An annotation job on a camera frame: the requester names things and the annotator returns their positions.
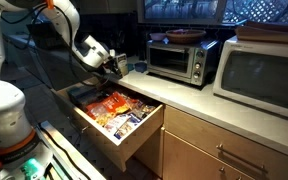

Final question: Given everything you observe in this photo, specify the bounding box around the wooden cutting board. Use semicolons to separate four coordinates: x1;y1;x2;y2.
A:
235;20;288;46

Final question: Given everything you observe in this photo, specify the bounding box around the wooden cabinet drawer front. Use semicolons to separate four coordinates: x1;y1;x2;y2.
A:
163;105;288;180

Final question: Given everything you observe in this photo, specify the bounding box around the silver toaster oven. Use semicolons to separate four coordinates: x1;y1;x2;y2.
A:
145;37;220;87

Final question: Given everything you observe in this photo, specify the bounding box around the small brown snack packet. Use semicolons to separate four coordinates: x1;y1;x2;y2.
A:
138;103;157;116

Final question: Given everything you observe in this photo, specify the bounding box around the teal carton box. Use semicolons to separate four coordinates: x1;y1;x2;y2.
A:
66;84;97;103
75;90;102;109

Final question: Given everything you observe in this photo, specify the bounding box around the metal cabinet bar handle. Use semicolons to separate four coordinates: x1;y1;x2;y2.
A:
215;142;269;173

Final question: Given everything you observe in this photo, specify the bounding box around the brown wicker basket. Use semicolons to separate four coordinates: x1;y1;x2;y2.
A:
165;28;208;45

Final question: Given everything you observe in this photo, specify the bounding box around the open wooden drawer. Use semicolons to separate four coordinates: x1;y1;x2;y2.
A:
51;77;165;173

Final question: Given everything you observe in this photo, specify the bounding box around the metal robot stand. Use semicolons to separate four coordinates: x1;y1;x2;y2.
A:
37;119;107;180

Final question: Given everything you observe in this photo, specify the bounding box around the white blue snack bag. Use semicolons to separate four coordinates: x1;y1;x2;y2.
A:
113;114;144;141

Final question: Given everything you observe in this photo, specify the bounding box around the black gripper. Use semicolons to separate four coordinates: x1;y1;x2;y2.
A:
101;57;120;77

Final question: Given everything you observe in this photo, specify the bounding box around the white red snack bag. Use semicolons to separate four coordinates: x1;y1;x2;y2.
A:
103;113;132;135

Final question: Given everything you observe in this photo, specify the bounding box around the kitchen window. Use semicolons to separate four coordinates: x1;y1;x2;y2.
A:
136;0;288;26

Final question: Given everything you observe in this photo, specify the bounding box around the pink bowl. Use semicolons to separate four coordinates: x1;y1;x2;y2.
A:
149;32;168;42

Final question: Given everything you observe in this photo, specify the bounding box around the white microwave oven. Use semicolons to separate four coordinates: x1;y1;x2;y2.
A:
212;34;288;123

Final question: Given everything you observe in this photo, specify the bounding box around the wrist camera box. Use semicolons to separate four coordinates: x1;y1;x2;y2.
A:
107;49;118;61

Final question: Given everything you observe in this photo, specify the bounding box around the dark blue small bowl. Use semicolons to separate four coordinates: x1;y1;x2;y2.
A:
133;61;149;74

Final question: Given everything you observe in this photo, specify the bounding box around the orange snack bag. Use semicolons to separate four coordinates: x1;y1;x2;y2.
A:
84;91;132;127

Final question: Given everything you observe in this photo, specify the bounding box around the metal drawer handle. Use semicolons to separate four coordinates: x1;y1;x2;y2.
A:
78;123;90;135

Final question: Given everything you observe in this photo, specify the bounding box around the black stand cable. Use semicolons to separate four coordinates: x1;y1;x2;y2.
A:
45;127;92;180

